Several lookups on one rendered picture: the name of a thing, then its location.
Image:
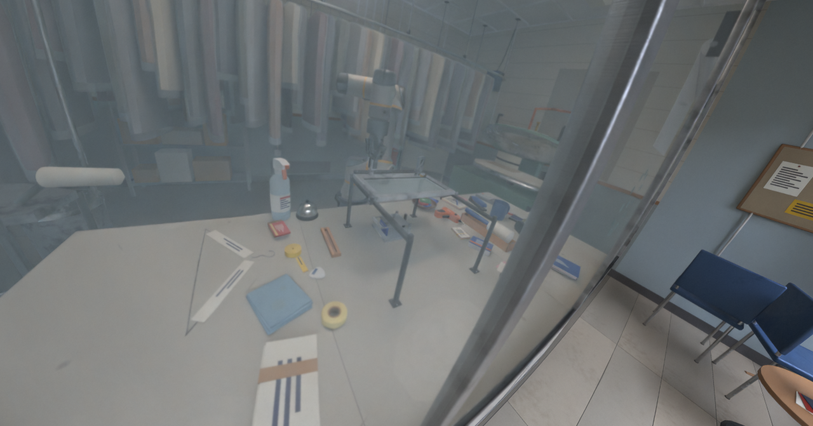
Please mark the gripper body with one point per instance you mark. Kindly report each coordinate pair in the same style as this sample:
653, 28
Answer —
378, 133

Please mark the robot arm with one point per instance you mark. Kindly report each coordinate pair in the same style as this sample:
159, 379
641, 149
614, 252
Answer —
381, 93

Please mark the glass sash panel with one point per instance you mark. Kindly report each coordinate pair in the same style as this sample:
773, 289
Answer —
403, 188

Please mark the silver counter bell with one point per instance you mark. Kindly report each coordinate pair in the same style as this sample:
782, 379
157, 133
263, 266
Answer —
307, 211

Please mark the blue flap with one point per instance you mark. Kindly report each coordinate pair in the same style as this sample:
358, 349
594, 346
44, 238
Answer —
500, 209

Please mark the orange tool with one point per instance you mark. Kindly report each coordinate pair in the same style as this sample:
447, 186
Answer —
447, 214

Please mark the white spray bottle red trigger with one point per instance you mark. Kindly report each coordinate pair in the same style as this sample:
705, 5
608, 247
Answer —
279, 194

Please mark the orange wooden strip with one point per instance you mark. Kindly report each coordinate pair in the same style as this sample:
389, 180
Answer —
330, 242

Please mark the small white card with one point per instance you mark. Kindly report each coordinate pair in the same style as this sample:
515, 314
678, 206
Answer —
461, 231

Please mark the green pressing machine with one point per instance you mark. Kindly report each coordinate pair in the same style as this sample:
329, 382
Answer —
508, 153

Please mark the small red box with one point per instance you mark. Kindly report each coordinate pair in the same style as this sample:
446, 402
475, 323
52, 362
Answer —
279, 228

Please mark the yellow tape measure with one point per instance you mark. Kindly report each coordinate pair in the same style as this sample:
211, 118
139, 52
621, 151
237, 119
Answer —
293, 252

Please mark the small blue card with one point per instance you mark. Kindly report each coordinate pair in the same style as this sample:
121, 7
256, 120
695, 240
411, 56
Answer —
481, 243

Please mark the brown storage box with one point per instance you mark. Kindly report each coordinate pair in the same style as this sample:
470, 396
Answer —
211, 170

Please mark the yellow tape roll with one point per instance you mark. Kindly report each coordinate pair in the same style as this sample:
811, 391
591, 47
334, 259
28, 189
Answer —
334, 315

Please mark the blue folded cloth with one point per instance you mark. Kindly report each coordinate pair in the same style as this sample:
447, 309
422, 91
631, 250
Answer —
279, 302

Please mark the grey storage box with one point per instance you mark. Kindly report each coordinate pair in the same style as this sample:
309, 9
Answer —
173, 166

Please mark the blue booklet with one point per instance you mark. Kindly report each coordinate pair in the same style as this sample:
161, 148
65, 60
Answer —
566, 268

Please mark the white striped paper pack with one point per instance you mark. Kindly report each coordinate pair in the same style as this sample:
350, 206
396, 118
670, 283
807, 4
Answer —
287, 381

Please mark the white paper roll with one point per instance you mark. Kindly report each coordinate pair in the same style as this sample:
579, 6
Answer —
79, 177

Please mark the blue chair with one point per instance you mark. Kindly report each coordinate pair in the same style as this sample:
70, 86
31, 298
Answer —
784, 324
727, 286

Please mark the cork notice board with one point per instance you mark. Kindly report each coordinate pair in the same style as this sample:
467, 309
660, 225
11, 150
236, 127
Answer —
778, 188

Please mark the round wooden table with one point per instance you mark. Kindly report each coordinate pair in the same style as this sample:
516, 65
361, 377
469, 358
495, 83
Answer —
791, 391

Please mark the grey metal hatch frame stand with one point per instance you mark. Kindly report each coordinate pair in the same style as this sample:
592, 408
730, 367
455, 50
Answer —
403, 248

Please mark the garment rail with hanging clothes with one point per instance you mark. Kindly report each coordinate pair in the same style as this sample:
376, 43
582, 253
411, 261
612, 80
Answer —
209, 64

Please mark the chrome glass partition frame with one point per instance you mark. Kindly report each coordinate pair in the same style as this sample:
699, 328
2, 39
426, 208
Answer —
571, 178

